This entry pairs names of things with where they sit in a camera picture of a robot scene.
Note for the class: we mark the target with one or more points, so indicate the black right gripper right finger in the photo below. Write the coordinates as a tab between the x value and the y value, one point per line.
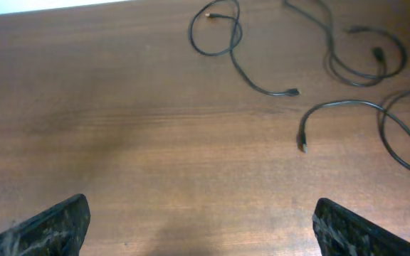
340	231

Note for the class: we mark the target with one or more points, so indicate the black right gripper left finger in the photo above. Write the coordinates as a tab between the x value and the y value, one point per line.
59	230

